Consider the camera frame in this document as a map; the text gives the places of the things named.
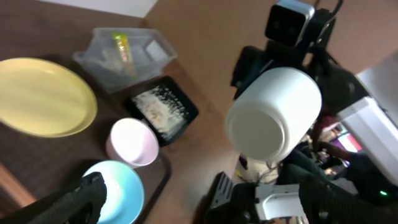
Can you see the dark brown serving tray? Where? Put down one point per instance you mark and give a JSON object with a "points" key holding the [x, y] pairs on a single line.
{"points": [[43, 165]]}

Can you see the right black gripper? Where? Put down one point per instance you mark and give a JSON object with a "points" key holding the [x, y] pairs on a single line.
{"points": [[339, 87]]}

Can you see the black rectangular tray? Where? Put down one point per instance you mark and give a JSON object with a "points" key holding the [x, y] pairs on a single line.
{"points": [[169, 82]]}

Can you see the green yellow snack wrapper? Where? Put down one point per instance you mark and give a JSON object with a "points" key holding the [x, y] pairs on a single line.
{"points": [[123, 47]]}

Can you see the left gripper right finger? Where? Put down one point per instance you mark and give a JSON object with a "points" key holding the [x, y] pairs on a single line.
{"points": [[324, 202]]}

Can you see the clear plastic bin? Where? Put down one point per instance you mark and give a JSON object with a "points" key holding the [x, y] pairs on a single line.
{"points": [[119, 57]]}

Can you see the spilled rice food waste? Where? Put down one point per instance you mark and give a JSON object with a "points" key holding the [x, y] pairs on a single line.
{"points": [[161, 107]]}

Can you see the white cup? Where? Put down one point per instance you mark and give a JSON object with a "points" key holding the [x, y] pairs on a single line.
{"points": [[273, 114]]}

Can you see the light blue bowl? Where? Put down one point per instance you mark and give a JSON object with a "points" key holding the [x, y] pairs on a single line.
{"points": [[125, 192]]}

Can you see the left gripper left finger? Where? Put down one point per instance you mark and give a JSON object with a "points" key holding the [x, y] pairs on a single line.
{"points": [[78, 203]]}

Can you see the wooden chopstick left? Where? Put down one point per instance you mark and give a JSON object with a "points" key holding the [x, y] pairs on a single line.
{"points": [[15, 189]]}

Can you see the pink white bowl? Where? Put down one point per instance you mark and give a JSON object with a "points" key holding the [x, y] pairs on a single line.
{"points": [[132, 142]]}

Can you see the yellow round plate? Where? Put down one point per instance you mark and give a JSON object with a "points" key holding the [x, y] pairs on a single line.
{"points": [[45, 99]]}

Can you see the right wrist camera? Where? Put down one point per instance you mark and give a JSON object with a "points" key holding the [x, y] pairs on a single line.
{"points": [[287, 21]]}

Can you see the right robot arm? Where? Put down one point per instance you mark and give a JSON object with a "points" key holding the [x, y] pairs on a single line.
{"points": [[375, 132]]}

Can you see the white tissue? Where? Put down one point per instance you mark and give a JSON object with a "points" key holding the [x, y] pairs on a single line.
{"points": [[109, 61]]}

